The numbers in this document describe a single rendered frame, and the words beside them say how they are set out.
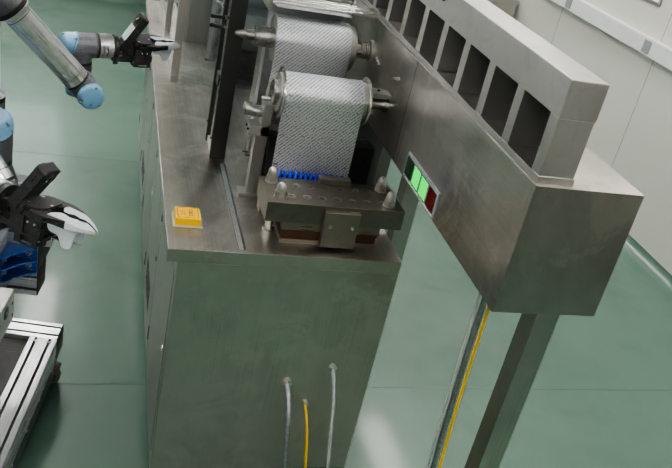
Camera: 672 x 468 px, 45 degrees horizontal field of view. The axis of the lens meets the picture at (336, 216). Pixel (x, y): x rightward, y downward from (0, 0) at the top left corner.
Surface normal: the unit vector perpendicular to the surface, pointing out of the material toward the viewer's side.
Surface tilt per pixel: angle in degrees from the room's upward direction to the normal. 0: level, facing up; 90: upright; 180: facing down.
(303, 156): 90
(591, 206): 90
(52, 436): 0
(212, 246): 0
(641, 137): 90
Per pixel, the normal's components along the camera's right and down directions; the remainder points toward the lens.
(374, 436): 0.20, -0.87
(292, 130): 0.22, 0.48
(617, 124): -0.96, -0.07
